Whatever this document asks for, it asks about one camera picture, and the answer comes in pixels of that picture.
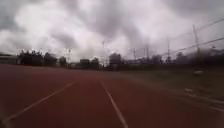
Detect tall net fence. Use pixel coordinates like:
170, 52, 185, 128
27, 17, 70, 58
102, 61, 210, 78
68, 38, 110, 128
131, 18, 224, 68

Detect dry grass strip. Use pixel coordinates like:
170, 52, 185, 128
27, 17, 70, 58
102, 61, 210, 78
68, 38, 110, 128
109, 67, 224, 101

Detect low building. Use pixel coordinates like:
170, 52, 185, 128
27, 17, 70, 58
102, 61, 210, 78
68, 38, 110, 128
0, 52, 18, 66

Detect distant row of trees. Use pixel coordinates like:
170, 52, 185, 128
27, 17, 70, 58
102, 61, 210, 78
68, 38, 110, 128
15, 49, 224, 70

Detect red running track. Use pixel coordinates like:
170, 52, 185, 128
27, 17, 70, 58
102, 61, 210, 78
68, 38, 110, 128
0, 63, 224, 128

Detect distant building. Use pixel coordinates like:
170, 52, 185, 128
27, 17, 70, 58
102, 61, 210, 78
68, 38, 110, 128
108, 52, 123, 70

